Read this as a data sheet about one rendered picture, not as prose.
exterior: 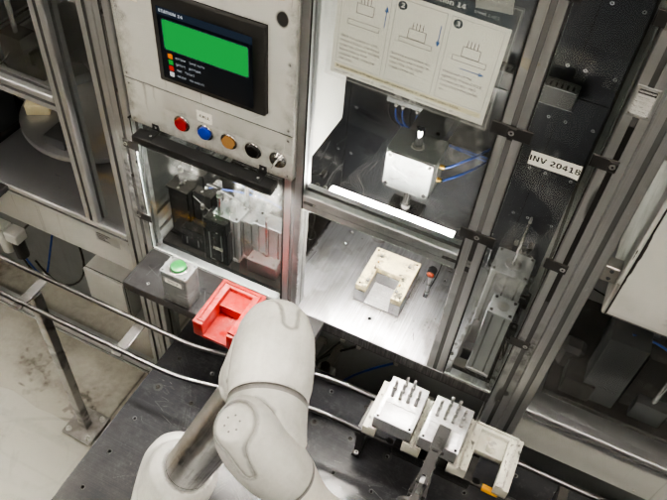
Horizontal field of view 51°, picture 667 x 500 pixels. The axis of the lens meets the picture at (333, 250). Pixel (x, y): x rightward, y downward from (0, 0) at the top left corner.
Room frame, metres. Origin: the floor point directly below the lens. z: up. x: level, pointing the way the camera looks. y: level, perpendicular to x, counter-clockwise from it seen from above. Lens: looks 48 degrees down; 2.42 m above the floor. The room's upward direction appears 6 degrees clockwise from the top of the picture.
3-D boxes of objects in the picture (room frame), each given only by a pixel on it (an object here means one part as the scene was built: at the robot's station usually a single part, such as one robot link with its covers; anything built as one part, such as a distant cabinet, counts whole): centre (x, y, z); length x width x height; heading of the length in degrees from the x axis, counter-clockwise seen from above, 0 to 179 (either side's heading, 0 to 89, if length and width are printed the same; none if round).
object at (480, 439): (0.82, -0.31, 0.84); 0.36 x 0.14 x 0.10; 69
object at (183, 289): (1.14, 0.38, 0.97); 0.08 x 0.08 x 0.12; 69
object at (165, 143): (1.18, 0.31, 1.37); 0.36 x 0.04 x 0.04; 69
